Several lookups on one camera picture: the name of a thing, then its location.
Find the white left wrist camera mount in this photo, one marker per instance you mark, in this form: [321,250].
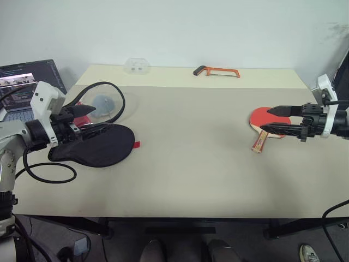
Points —
[43,94]

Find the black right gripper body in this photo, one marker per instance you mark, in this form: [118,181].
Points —
[313,122]

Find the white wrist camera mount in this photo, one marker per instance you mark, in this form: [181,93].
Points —
[43,94]
[325,82]

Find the open laptop computer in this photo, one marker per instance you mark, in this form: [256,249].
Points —
[41,71]

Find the white sneaker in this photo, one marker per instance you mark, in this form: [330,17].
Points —
[309,253]

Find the black table leg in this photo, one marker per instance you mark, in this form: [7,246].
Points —
[300,226]
[81,225]

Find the clear plastic holder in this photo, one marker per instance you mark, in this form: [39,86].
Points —
[137,66]

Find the blue grey round object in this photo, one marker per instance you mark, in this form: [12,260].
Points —
[102,105]

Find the black paddle case clear window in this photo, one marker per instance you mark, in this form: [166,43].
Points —
[103,148]

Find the red table tennis paddle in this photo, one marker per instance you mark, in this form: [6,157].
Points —
[257,118]

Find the black table crossbar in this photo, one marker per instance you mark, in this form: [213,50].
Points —
[180,230]

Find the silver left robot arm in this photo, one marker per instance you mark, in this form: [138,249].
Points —
[11,131]

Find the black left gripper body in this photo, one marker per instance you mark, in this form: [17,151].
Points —
[64,128]

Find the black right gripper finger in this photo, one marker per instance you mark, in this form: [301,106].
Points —
[286,111]
[286,129]

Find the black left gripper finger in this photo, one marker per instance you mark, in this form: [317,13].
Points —
[92,131]
[83,110]

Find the dark rounded shape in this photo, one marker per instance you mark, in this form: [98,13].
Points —
[222,252]
[152,252]

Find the small grey blue box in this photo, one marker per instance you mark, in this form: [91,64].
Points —
[81,247]

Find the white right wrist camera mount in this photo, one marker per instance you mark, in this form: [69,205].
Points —
[325,82]

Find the black chair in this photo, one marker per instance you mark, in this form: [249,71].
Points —
[342,73]

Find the black caster wheel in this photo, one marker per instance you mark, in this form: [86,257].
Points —
[344,225]

